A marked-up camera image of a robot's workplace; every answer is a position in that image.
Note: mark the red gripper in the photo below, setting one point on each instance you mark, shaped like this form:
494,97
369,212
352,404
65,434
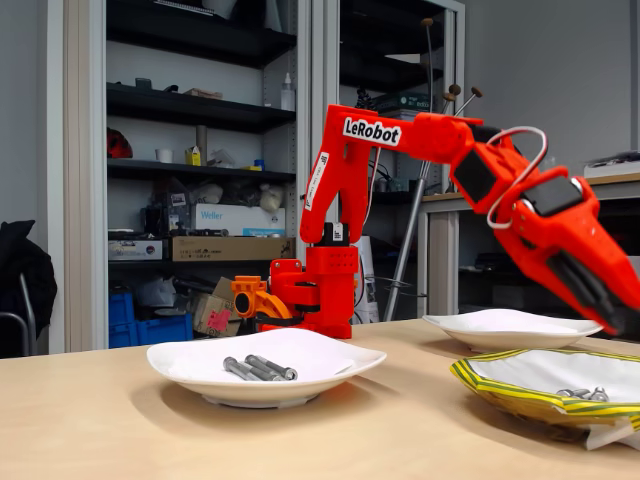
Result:
582,231

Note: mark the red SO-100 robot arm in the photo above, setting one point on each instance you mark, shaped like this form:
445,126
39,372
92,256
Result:
330,300

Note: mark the wooden top side desk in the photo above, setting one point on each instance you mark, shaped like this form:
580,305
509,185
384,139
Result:
615,179

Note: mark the white square plate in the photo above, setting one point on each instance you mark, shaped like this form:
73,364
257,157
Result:
260,392
450,327

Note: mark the yellow green striped paper plate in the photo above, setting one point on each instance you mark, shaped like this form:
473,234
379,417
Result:
495,395

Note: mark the metal coat stand wooden knobs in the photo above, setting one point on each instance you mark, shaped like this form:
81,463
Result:
396,280

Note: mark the white printed sheet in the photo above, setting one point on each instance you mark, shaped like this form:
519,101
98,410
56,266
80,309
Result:
367,300

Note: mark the green printed box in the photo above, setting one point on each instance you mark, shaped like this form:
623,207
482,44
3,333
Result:
410,102

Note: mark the small black tripod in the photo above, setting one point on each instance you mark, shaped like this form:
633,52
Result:
364,97

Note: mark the white plush toy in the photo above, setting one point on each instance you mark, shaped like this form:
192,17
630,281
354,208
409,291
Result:
271,197

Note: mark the grey metal cabinet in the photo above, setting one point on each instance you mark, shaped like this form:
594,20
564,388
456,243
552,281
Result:
326,50

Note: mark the small blue container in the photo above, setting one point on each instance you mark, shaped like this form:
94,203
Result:
259,165

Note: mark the white plastic bottle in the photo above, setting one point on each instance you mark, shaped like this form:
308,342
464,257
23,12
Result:
287,97

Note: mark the white Weller box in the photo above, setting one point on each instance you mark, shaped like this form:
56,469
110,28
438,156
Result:
235,217

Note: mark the long brown cardboard box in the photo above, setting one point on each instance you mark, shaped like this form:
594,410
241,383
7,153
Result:
230,248

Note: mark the cardboard box with pink sticker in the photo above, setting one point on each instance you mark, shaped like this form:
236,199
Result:
217,320

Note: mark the crumpled clear plastic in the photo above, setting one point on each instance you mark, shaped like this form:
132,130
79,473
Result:
220,159

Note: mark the white plastic bag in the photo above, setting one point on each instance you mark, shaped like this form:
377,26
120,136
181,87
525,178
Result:
207,194

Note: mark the brown cardboard tube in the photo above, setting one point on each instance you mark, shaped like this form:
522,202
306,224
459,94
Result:
201,137

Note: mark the yellow carton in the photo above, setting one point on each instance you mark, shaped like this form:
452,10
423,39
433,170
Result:
192,157

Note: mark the flat wooden piece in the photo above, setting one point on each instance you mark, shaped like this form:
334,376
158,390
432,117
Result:
202,94

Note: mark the wide blue crate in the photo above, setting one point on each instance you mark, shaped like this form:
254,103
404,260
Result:
165,330

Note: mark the white paper cup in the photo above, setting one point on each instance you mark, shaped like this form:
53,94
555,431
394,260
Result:
164,156

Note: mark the flat white printed box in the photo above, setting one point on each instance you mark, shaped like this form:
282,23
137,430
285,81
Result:
135,250

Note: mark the small blue crate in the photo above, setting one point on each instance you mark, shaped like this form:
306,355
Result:
121,310

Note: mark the dark cup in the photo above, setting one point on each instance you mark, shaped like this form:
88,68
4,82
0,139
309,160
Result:
143,83

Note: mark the red helmet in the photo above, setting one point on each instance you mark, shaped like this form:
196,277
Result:
119,147

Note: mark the grey cabinet with black shelves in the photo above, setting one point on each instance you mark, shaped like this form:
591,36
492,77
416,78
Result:
80,150

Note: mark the grey metal chair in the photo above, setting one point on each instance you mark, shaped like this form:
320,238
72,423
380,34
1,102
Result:
30,320

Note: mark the black jacket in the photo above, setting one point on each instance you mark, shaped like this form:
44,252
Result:
25,270

